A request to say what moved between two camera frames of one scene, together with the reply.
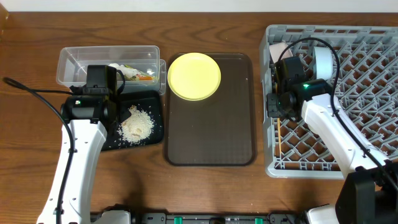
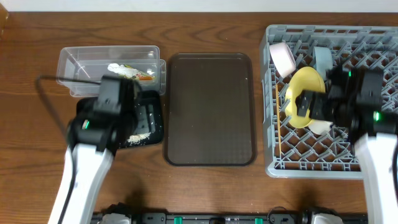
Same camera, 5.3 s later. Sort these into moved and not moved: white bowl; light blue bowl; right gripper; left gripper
Moved: right gripper; left gripper
Not moved: white bowl; light blue bowl
